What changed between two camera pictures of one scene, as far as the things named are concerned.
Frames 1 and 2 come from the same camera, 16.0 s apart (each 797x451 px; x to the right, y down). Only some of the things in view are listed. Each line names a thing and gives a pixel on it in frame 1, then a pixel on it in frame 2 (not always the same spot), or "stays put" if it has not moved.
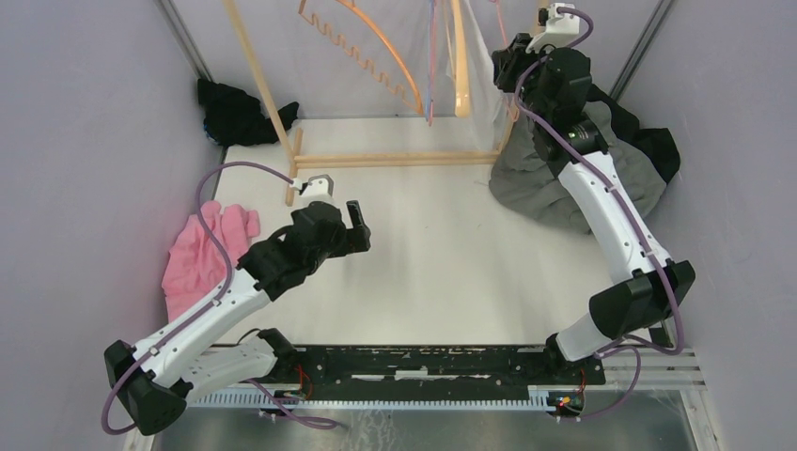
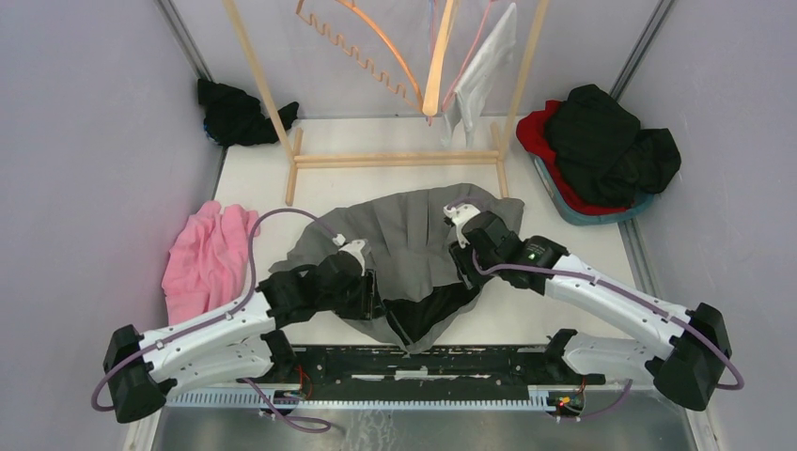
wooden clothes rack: [304, 162] stays put
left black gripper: [351, 240] → [369, 303]
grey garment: [523, 180] → [407, 243]
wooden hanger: [462, 104] → [432, 95]
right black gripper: [508, 60] → [464, 272]
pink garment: [196, 266] stays put
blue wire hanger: [429, 70] stays put
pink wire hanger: [514, 117] → [469, 56]
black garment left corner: [233, 117] stays put
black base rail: [302, 369] stays put
